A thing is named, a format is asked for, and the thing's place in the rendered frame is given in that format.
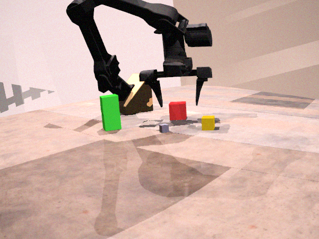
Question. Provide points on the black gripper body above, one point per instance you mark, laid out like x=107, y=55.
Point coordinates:
x=153, y=75

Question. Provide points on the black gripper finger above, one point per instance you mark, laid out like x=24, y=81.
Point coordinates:
x=199, y=85
x=157, y=90

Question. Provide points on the red block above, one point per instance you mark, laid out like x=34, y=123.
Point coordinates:
x=177, y=110

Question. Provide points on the green block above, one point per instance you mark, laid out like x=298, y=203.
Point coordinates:
x=111, y=121
x=109, y=104

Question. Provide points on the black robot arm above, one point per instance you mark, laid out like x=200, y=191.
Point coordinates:
x=161, y=17

